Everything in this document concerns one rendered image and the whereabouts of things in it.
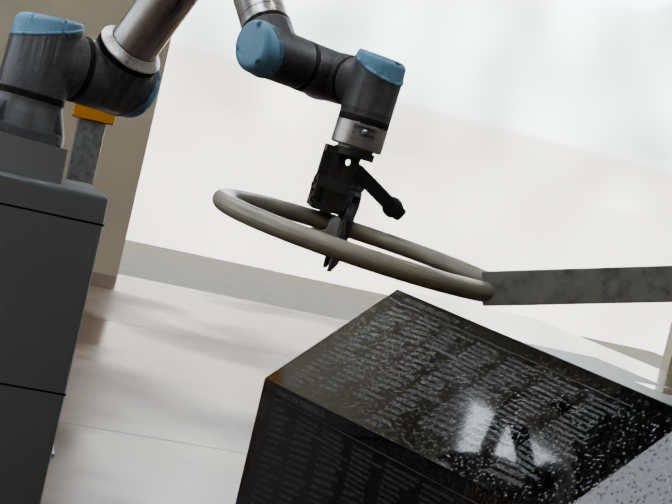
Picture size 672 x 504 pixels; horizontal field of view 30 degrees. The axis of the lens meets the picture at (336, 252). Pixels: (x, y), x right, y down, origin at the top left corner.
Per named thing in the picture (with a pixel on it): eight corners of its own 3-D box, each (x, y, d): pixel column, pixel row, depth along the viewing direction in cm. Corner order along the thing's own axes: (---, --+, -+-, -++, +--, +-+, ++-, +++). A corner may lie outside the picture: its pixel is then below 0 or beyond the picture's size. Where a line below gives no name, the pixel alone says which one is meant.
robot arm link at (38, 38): (-16, 80, 274) (4, 2, 274) (53, 101, 286) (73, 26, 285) (14, 86, 263) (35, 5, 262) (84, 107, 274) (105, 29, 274)
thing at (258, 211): (541, 306, 210) (546, 289, 209) (458, 307, 164) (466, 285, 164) (288, 214, 227) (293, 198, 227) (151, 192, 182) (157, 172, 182)
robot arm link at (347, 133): (383, 131, 222) (392, 132, 212) (375, 157, 222) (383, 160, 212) (335, 116, 220) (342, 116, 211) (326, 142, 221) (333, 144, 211)
